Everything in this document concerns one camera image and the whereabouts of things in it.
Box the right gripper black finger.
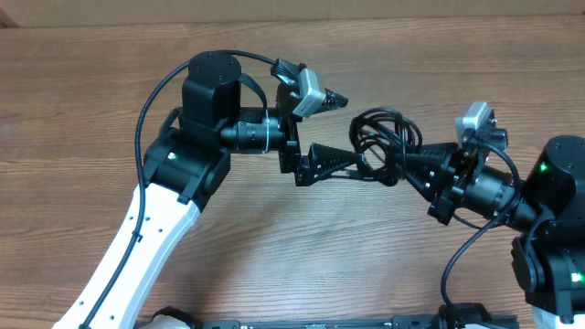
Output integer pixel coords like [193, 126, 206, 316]
[403, 159, 450, 201]
[406, 142, 458, 165]

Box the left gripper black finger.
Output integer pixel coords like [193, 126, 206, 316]
[314, 89, 348, 114]
[301, 143, 365, 186]

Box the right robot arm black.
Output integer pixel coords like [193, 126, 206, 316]
[396, 124, 584, 328]

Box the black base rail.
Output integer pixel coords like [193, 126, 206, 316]
[134, 302, 520, 329]

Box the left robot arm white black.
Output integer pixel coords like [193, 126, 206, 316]
[58, 50, 365, 328]

